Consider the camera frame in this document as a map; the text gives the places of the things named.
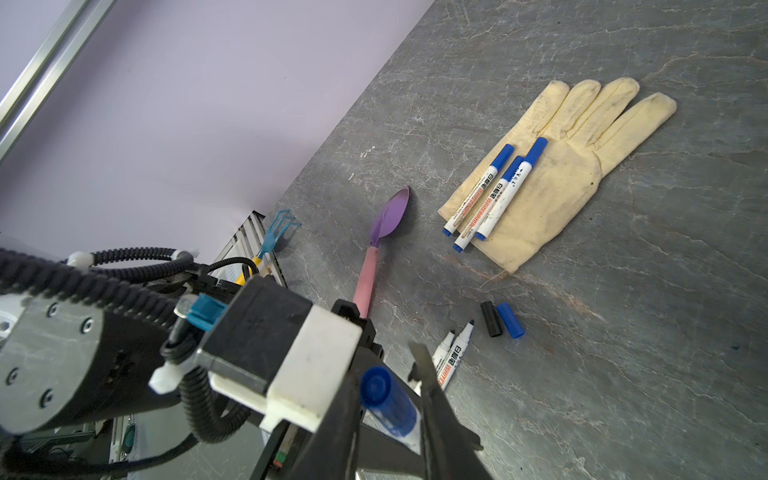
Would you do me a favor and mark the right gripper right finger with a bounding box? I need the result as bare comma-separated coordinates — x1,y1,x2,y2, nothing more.
408,341,492,479

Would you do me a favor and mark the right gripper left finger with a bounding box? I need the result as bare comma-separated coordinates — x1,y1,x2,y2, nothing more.
288,348,374,479

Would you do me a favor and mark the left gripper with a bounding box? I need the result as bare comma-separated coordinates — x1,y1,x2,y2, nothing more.
251,298,484,480

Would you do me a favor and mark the blue pen cap four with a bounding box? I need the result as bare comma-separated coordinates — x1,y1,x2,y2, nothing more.
359,365,419,438

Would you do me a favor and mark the blue pen cap five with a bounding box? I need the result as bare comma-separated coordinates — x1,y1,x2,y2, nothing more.
497,302,525,339

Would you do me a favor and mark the white marker pen two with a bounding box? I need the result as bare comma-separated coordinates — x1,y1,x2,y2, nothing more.
453,156,523,252

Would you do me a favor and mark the white marker pen one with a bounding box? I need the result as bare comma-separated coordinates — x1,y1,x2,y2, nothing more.
443,144,515,236

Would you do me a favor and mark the white marker pen three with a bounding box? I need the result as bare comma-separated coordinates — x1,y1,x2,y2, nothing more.
475,137,548,241

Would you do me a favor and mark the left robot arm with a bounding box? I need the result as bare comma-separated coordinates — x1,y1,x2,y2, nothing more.
1,250,488,479

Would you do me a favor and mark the white marker pen six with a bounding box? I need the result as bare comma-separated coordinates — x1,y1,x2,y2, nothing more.
437,320,475,390

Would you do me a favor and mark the black pen cap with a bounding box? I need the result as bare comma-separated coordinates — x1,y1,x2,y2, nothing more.
480,301,503,338

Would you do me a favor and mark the teal hand rake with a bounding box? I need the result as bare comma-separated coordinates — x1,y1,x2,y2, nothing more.
235,209,300,286

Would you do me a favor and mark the beige fabric glove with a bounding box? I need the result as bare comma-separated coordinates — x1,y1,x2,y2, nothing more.
438,77,677,273

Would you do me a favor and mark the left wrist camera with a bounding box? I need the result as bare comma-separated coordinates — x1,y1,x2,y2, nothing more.
149,277,364,443

